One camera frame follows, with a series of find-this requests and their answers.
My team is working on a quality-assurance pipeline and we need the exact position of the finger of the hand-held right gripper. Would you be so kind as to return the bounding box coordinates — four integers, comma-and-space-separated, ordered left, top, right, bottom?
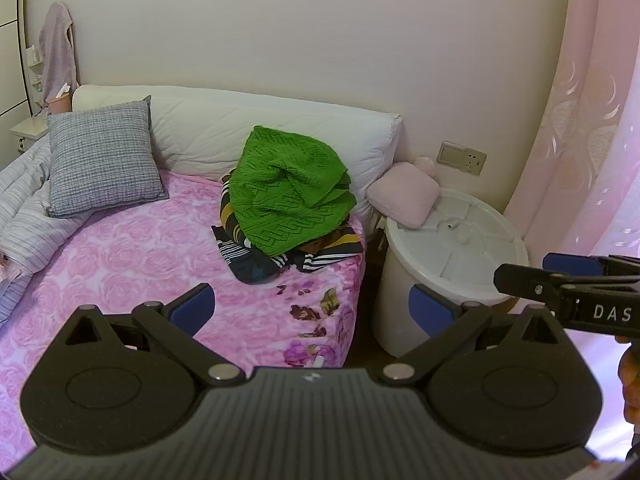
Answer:
542, 253, 640, 282
494, 263, 583, 307

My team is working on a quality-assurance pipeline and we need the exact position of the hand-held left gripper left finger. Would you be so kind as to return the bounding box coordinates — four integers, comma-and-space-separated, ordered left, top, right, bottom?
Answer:
60, 282, 247, 387

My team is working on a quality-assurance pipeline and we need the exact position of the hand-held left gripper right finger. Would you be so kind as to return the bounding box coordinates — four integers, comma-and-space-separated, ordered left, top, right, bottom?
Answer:
379, 284, 568, 386

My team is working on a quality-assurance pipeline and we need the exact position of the green knitted vest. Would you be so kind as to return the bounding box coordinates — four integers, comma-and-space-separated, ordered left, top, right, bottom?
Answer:
231, 125, 357, 257

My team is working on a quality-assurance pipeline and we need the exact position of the person's right hand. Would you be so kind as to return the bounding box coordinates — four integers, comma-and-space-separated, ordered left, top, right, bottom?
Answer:
618, 337, 640, 426

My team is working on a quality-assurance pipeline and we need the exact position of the white plastic bucket with lid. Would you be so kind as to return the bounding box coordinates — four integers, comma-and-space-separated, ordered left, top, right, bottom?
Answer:
372, 187, 530, 358

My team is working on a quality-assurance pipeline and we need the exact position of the pile of dark striped clothes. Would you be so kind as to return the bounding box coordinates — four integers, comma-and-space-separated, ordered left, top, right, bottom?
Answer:
211, 172, 365, 285

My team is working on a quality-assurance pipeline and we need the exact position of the pink floral blanket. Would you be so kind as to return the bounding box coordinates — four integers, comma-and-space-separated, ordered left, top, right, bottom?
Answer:
0, 170, 368, 461

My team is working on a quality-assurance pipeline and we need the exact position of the small pink cushion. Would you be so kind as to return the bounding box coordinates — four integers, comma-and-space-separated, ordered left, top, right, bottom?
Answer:
366, 156, 441, 228

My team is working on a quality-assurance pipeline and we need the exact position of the pink curtain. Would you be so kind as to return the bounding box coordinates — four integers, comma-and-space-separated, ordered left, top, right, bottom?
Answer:
502, 0, 640, 456

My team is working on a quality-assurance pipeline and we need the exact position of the grey checked pillow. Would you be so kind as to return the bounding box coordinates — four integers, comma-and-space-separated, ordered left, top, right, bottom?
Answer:
46, 95, 170, 218

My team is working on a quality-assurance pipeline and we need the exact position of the long white bolster cushion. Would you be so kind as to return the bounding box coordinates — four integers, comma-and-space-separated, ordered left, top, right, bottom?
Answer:
72, 85, 403, 211

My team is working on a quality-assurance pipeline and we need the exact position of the grey striped duvet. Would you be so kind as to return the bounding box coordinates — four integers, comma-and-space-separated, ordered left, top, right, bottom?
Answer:
0, 132, 83, 328

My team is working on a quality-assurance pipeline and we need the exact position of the white nightstand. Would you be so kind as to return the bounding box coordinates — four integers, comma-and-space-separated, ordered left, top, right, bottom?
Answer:
10, 115, 51, 153

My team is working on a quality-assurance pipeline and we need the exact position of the white corner shelf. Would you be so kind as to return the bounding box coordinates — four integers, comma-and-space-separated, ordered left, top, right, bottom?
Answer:
26, 44, 47, 106

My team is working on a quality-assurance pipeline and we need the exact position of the lilac hanging towel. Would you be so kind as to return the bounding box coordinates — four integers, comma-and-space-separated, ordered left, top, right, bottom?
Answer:
39, 2, 80, 101

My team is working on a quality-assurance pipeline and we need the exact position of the white wardrobe with black trim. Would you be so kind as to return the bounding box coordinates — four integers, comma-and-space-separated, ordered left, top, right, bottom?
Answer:
0, 0, 31, 121

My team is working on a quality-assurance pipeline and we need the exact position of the beige double wall socket plate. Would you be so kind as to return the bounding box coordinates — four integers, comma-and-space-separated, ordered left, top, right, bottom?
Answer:
436, 141, 487, 177

